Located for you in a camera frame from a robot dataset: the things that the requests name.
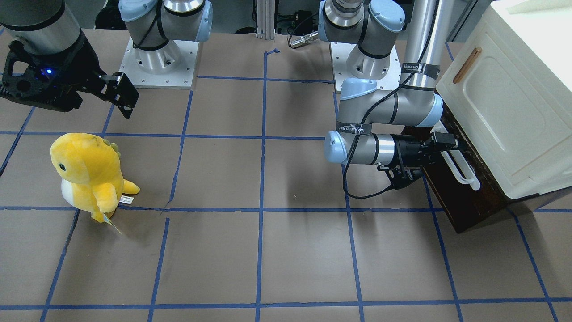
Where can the yellow plush dinosaur toy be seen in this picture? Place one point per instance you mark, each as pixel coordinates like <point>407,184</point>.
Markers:
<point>90,169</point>

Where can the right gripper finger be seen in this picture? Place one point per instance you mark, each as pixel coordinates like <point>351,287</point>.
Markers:
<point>117,89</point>

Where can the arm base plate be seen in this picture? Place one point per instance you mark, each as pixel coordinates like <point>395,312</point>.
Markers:
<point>348,62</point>
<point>173,66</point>

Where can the wooden stick handle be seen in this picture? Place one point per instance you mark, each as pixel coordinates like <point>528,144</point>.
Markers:
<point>465,68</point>

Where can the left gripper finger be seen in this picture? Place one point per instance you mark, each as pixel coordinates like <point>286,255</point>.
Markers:
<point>444,141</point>

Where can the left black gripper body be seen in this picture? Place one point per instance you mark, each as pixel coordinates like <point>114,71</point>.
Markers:
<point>407,151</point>

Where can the dark wooden drawer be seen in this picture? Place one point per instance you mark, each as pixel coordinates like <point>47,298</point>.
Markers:
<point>464,206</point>

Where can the aluminium frame post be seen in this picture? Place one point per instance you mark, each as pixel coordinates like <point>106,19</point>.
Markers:
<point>265,19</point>

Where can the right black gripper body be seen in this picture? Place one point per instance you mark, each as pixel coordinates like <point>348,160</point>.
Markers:
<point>82,64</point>

